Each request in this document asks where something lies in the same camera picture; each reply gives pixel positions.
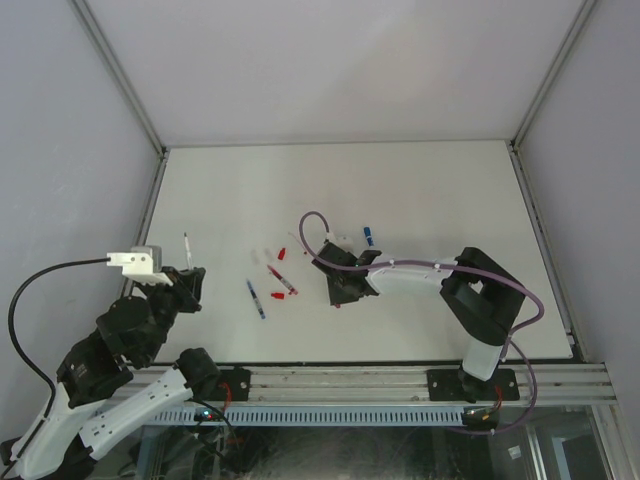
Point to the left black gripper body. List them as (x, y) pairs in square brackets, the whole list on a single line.
[(189, 286)]

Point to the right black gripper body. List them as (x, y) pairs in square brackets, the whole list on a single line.
[(335, 273)]

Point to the pink white pen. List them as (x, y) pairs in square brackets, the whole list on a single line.
[(188, 254)]

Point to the white marker blue end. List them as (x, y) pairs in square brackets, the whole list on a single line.
[(368, 236)]

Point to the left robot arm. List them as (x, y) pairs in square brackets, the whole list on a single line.
[(74, 430)]

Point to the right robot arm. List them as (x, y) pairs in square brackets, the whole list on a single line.
[(471, 289)]

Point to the red white pen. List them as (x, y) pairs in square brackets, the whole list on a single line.
[(289, 287)]

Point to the white pen blue print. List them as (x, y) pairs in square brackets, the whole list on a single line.
[(256, 300)]

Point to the thin red tipped refill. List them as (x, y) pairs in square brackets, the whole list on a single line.
[(298, 242)]

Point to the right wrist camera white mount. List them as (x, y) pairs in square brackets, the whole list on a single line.
[(343, 242)]

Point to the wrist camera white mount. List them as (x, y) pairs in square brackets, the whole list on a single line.
[(142, 264), (343, 242)]

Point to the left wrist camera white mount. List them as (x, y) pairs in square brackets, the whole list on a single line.
[(142, 264)]

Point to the aluminium rail frame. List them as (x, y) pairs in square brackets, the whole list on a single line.
[(554, 384)]

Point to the perforated blue cable tray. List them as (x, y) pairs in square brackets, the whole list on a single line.
[(349, 416)]

